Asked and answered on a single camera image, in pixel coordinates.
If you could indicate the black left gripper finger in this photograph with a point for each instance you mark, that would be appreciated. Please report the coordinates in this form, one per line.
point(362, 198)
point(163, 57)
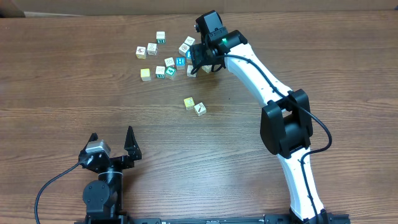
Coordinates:
point(93, 137)
point(131, 145)

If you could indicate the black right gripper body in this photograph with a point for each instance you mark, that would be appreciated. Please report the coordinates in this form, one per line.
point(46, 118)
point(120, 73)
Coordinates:
point(198, 55)

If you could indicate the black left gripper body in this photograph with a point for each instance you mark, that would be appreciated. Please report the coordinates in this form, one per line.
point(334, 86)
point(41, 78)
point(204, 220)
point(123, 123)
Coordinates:
point(115, 160)

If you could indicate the white block number 3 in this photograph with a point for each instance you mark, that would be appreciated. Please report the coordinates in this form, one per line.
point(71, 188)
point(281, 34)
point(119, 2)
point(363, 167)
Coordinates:
point(189, 71)

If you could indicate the yellow G block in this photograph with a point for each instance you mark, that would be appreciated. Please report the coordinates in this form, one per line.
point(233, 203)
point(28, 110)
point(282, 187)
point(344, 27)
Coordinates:
point(189, 103)

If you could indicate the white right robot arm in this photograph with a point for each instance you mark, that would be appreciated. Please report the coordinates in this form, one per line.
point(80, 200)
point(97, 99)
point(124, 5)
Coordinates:
point(286, 119)

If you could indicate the blue number 5 block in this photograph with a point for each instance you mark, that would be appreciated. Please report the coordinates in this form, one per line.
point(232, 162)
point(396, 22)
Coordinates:
point(188, 57)

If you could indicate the white block letter L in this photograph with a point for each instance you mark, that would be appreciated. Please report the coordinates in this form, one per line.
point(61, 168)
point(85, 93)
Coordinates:
point(207, 68)

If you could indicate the white block shell picture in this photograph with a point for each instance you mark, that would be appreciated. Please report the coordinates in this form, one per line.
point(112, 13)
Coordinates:
point(183, 49)

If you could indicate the white block far top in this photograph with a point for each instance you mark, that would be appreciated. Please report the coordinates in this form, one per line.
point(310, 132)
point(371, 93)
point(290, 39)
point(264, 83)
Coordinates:
point(190, 41)

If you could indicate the blue H block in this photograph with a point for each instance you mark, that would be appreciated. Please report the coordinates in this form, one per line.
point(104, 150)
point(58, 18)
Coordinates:
point(180, 63)

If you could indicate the white block beside H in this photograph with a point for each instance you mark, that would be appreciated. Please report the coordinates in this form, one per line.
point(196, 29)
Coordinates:
point(169, 62)

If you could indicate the green number 4 block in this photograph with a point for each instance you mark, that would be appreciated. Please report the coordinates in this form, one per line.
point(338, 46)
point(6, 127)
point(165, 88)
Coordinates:
point(170, 72)

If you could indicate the white block green B side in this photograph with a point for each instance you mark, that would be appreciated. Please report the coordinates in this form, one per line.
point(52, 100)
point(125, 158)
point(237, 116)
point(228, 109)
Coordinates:
point(160, 71)

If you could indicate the white block green side top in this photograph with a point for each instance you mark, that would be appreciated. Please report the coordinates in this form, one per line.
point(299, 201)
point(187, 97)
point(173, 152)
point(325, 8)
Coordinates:
point(160, 37)

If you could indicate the white block leaf picture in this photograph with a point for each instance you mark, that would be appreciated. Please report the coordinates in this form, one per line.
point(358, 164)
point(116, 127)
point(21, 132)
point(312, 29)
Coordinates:
point(152, 49)

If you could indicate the yellow top block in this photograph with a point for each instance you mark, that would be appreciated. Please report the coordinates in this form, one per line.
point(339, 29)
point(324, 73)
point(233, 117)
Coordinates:
point(145, 74)

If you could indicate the white block yellow side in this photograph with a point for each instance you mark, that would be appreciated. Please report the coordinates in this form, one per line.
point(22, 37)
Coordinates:
point(141, 52)

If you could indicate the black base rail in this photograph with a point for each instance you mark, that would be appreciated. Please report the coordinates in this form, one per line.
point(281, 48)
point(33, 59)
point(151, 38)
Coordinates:
point(265, 219)

